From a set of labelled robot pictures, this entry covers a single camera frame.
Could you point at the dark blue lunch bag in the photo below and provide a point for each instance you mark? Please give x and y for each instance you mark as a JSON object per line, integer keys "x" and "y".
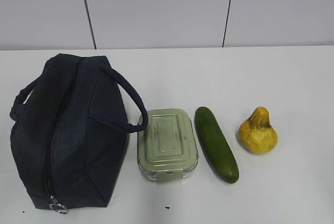
{"x": 70, "y": 132}

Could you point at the green cucumber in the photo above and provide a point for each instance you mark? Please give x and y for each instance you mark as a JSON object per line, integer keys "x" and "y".
{"x": 215, "y": 146}

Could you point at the green lid lunch box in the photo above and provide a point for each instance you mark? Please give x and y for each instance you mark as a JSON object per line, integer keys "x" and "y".
{"x": 166, "y": 149}

